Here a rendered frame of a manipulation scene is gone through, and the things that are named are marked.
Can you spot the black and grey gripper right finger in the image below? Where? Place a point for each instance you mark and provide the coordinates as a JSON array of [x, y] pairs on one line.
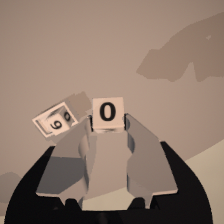
[[158, 174]]

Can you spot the beige number cube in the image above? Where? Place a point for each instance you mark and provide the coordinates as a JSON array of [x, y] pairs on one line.
[[108, 114], [59, 120]]

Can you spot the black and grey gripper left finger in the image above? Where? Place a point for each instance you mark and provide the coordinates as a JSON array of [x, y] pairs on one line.
[[60, 173]]

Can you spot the beige rectangular tray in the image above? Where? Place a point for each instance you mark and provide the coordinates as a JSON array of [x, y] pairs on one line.
[[39, 119]]

